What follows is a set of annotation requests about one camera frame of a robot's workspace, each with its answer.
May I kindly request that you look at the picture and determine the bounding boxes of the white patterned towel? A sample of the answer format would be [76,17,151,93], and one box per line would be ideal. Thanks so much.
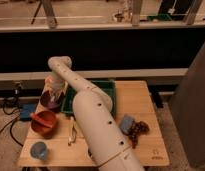
[45,75,66,102]

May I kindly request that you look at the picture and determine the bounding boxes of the purple bowl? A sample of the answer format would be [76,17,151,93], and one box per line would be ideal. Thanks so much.
[40,91,64,110]

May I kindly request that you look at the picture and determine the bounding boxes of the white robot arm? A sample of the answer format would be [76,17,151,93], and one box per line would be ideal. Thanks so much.
[48,56,145,171]

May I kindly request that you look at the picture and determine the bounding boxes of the orange bowl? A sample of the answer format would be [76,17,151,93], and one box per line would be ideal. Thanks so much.
[30,110,57,135]

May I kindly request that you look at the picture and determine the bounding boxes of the green plastic tray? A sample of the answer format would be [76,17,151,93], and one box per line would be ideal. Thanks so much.
[61,80,116,117]

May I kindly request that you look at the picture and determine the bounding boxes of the blue sponge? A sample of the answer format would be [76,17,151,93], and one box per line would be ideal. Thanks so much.
[119,114,135,135]

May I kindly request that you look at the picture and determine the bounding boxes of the dark grape bunch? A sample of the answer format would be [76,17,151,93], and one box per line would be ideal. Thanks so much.
[128,121,149,148]

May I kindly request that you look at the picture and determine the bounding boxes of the wooden tongs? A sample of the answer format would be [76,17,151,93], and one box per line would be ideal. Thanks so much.
[68,116,77,146]

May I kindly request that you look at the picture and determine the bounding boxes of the blue box on floor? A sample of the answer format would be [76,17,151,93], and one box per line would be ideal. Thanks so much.
[20,104,36,121]

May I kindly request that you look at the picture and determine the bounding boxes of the grey cabinet right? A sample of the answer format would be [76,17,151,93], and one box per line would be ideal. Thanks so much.
[169,42,205,169]

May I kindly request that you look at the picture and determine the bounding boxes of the blue plastic cup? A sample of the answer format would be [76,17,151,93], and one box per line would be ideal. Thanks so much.
[30,141,48,160]

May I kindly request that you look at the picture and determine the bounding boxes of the black cable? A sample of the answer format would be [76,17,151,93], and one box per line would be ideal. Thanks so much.
[0,96,24,148]

